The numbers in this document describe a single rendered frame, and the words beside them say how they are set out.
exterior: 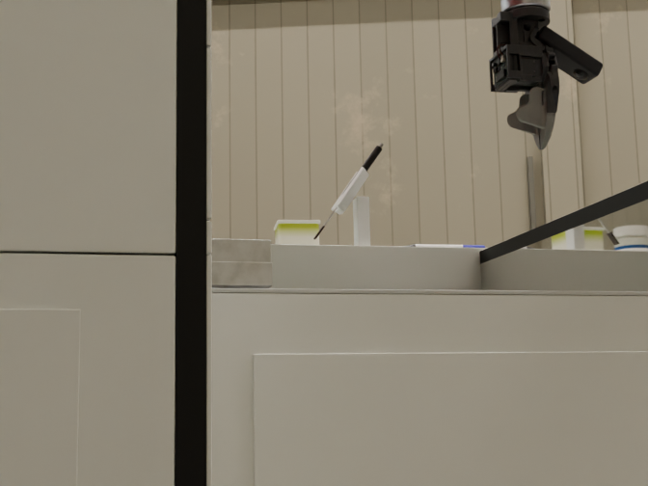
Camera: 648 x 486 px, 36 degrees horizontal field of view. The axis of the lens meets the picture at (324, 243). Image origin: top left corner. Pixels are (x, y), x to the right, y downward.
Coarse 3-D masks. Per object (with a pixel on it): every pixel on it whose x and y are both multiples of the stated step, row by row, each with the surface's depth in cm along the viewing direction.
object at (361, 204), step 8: (360, 176) 162; (352, 184) 162; (360, 184) 163; (344, 192) 161; (352, 192) 162; (344, 200) 161; (352, 200) 163; (360, 200) 162; (368, 200) 162; (344, 208) 161; (360, 208) 162; (368, 208) 162; (360, 216) 162; (368, 216) 162; (360, 224) 161; (368, 224) 162; (360, 232) 161; (368, 232) 161; (360, 240) 161; (368, 240) 161
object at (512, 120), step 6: (522, 96) 154; (528, 96) 155; (522, 102) 154; (510, 114) 154; (516, 114) 154; (510, 120) 153; (516, 120) 153; (510, 126) 153; (516, 126) 153; (522, 126) 153; (528, 126) 154; (534, 126) 154; (528, 132) 153; (534, 132) 153; (534, 138) 154
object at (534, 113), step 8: (536, 88) 151; (544, 88) 151; (536, 96) 151; (544, 96) 150; (528, 104) 150; (536, 104) 150; (544, 104) 150; (520, 112) 150; (528, 112) 150; (536, 112) 150; (544, 112) 150; (520, 120) 150; (528, 120) 150; (536, 120) 150; (544, 120) 150; (552, 120) 150; (544, 128) 150; (552, 128) 151; (544, 136) 150; (544, 144) 151
